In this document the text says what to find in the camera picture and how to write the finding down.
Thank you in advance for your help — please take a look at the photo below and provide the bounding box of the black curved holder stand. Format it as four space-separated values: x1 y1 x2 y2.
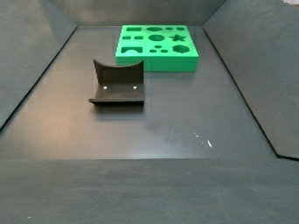
88 60 146 105

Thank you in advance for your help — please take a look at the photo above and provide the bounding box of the green shape sorter box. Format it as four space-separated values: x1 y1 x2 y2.
115 24 200 72

